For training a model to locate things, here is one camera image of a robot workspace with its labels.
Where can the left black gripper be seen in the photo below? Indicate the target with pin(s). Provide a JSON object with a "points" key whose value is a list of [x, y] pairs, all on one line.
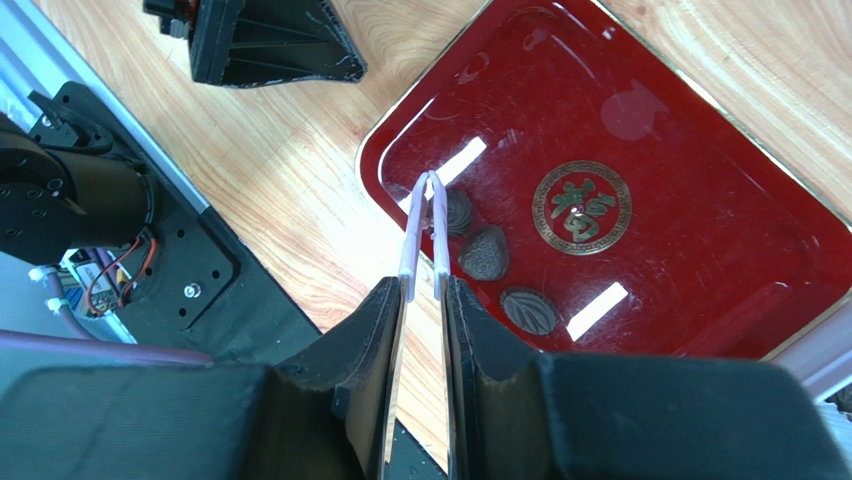
{"points": [[251, 44]]}

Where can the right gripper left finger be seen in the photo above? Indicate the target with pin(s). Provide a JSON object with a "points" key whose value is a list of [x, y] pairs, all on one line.
{"points": [[324, 413]]}

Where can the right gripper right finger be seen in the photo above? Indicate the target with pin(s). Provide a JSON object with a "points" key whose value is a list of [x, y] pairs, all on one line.
{"points": [[518, 413]]}

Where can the dark chocolate piece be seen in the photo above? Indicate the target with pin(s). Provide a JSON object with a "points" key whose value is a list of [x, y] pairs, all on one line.
{"points": [[459, 213], [529, 310], [484, 256]]}

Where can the red lacquer tray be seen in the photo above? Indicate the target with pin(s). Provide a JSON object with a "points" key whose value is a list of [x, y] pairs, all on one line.
{"points": [[651, 222]]}

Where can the pink handled metal tongs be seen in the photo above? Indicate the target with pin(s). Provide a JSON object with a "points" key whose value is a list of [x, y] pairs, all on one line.
{"points": [[428, 211]]}

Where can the silver tin with paper cups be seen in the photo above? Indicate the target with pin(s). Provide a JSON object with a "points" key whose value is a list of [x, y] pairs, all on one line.
{"points": [[821, 359]]}

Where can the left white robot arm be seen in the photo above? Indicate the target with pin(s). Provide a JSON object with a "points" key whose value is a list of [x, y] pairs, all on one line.
{"points": [[85, 174]]}

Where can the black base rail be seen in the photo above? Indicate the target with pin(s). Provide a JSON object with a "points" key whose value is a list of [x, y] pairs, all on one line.
{"points": [[199, 274]]}

